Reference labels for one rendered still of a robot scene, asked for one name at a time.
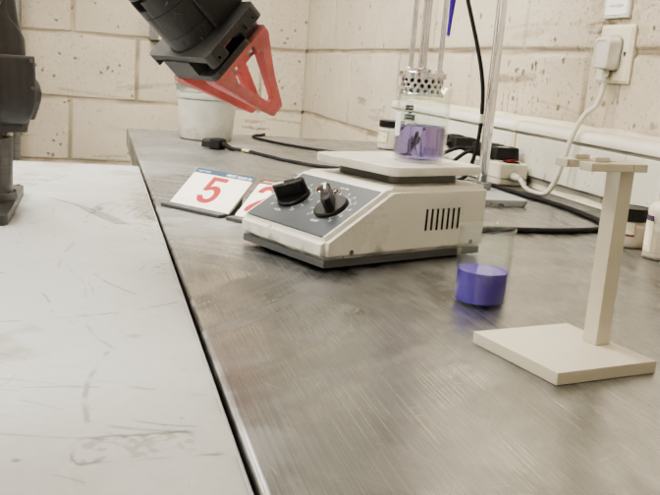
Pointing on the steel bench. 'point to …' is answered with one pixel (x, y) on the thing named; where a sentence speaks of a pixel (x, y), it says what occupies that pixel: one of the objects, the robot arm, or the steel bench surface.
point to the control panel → (302, 212)
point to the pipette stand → (532, 357)
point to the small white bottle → (652, 232)
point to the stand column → (492, 92)
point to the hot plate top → (378, 162)
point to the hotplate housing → (381, 221)
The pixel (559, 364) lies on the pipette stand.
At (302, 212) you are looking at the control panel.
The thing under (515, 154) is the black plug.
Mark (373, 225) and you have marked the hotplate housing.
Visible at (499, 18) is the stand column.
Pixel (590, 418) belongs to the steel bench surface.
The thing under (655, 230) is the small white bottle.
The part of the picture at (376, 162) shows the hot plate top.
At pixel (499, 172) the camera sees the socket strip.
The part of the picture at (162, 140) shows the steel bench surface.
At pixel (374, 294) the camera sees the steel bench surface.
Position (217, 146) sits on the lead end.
